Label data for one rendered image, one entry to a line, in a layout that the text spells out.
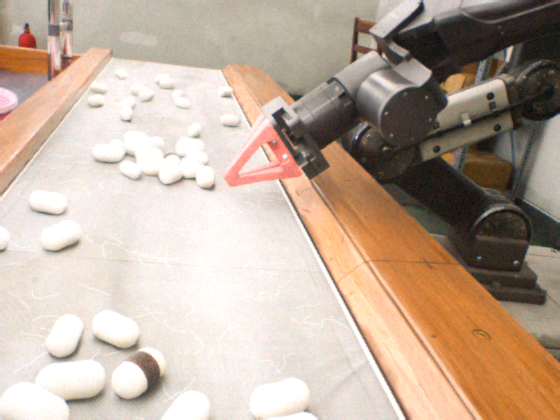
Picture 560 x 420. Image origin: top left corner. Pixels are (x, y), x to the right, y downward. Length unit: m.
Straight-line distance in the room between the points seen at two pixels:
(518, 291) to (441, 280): 0.70
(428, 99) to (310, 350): 0.25
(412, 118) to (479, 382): 0.25
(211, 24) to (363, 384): 4.92
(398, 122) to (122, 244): 0.27
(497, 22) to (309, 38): 4.85
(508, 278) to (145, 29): 4.41
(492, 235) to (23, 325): 0.91
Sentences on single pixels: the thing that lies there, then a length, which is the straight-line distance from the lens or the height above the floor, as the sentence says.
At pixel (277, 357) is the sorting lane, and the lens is 0.37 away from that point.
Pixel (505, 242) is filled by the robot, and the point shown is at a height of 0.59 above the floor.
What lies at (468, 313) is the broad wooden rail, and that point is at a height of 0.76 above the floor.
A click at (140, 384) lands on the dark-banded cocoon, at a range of 0.32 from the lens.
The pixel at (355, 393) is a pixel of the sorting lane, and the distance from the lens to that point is 0.36.
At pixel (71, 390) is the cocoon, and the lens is 0.32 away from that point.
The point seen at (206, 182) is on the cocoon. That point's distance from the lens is 0.63.
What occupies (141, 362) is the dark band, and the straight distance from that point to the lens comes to 0.32.
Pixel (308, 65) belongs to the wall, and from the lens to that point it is 5.39.
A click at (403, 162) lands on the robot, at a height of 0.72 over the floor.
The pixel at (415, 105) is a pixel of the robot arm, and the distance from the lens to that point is 0.51.
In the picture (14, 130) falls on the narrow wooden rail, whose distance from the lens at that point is 0.74.
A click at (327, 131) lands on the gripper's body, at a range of 0.56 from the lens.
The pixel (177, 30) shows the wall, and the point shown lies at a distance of 5.17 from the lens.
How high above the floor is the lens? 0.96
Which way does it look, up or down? 22 degrees down
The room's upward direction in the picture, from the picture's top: 9 degrees clockwise
